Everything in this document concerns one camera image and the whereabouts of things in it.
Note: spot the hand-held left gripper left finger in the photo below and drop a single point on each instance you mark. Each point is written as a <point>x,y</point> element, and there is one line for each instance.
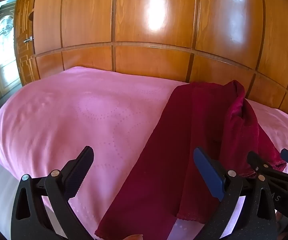
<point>82,170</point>

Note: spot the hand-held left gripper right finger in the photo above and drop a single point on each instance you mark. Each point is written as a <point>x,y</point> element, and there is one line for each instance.
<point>208,172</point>

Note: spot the dark red velvet garment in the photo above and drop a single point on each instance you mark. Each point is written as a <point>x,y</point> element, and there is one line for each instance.
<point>183,130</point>

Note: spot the bed with pink sheet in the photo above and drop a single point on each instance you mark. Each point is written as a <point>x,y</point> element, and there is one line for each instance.
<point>71,110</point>

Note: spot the carved wooden door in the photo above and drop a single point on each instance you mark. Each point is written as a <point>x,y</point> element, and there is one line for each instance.
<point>25,62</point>

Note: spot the wardrobe mirror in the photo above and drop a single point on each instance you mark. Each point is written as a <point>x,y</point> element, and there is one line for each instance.
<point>4,42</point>

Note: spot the glossy wooden wardrobe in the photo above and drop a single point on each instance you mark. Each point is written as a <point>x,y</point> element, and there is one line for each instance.
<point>154,17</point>

